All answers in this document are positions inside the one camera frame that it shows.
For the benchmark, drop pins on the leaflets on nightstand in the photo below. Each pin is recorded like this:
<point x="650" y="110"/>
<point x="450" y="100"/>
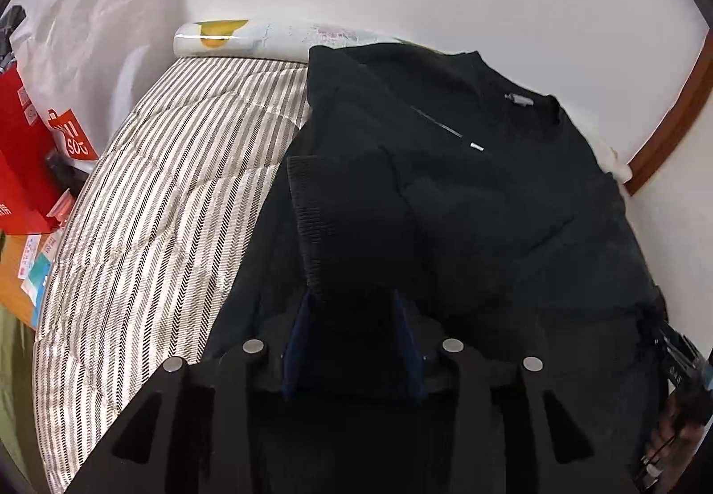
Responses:
<point x="39" y="277"/>

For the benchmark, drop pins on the brown wooden door frame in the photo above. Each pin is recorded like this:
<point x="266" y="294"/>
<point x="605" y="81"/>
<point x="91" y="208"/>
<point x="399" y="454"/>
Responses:
<point x="668" y="149"/>

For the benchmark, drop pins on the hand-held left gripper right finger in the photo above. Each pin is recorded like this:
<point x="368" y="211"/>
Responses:
<point x="409" y="343"/>

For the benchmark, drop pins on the small black object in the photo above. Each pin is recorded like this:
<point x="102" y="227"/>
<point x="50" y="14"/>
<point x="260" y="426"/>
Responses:
<point x="64" y="174"/>

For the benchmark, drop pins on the small red packet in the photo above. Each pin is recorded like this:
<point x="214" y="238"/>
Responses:
<point x="61" y="210"/>

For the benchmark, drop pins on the white plastic shopping bag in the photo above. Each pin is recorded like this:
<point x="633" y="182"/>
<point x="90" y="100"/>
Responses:
<point x="83" y="54"/>

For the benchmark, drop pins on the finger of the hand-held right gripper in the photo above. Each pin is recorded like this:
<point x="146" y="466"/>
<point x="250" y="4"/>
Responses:
<point x="674" y="341"/>

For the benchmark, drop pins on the red paper bag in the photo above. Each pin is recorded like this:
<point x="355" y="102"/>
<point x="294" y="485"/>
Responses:
<point x="22" y="165"/>

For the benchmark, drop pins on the wooden nightstand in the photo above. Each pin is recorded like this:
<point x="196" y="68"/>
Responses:
<point x="11" y="271"/>

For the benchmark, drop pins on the person's right hand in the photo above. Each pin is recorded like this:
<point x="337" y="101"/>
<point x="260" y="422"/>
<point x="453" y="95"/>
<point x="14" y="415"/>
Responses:
<point x="671" y="427"/>

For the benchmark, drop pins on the black sweatshirt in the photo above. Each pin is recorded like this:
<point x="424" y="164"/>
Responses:
<point x="473" y="221"/>

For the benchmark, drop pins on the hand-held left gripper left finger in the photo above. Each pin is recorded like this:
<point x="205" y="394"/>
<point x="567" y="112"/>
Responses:
<point x="295" y="349"/>

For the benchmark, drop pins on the striped quilted mattress pad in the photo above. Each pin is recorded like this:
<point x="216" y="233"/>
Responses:
<point x="167" y="204"/>

